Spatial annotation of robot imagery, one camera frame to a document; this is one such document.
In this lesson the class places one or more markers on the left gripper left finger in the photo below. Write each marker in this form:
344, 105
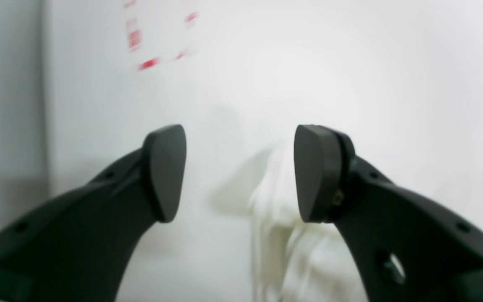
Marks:
76, 247

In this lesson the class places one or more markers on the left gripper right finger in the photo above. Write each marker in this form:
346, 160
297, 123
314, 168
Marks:
406, 247

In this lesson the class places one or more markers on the white printed t-shirt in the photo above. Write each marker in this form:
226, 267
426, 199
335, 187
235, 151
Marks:
291, 261

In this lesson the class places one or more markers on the red tape rectangle marking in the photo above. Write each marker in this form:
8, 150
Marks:
160, 31

